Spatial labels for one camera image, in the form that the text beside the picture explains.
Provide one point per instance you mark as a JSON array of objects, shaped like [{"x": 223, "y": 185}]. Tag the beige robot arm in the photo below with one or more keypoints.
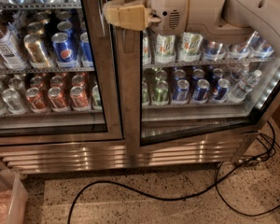
[{"x": 223, "y": 21}]

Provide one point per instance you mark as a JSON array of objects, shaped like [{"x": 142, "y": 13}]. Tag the steel fridge base grille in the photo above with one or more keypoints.
[{"x": 73, "y": 157}]

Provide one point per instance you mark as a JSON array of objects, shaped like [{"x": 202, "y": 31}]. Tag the clear plastic bin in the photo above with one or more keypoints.
[{"x": 13, "y": 198}]

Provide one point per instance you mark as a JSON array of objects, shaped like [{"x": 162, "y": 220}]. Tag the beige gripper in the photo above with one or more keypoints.
[{"x": 168, "y": 8}]

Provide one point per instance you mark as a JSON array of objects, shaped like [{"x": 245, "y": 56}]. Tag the gold soda can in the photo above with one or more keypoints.
[{"x": 39, "y": 56}]

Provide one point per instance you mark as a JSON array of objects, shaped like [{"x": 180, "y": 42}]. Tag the clear water bottle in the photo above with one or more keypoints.
[{"x": 246, "y": 84}]

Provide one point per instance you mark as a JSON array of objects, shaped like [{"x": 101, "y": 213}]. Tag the front diet dew can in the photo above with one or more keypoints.
[{"x": 165, "y": 48}]

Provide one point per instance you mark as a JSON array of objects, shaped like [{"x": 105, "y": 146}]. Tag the blue soda can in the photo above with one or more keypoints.
[{"x": 181, "y": 92}]

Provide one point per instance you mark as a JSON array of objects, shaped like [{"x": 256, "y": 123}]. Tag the brown tea bottle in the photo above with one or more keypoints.
[{"x": 11, "y": 50}]

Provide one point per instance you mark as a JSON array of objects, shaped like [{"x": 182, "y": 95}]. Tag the blue pepsi can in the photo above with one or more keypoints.
[{"x": 65, "y": 49}]

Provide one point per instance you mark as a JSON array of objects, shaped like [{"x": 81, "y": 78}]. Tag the silver blue can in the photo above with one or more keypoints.
[{"x": 212, "y": 50}]

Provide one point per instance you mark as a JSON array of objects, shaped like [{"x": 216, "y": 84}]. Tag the red soda can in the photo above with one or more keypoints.
[{"x": 79, "y": 98}]

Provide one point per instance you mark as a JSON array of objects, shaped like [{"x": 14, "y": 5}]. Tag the green soda can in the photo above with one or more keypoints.
[{"x": 160, "y": 93}]

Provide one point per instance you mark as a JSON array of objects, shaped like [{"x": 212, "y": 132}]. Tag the glass fridge door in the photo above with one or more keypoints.
[
  {"x": 208, "y": 109},
  {"x": 35, "y": 104}
]

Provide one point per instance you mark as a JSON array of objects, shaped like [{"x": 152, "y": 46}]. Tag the diet dew can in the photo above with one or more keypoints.
[
  {"x": 165, "y": 48},
  {"x": 189, "y": 47}
]

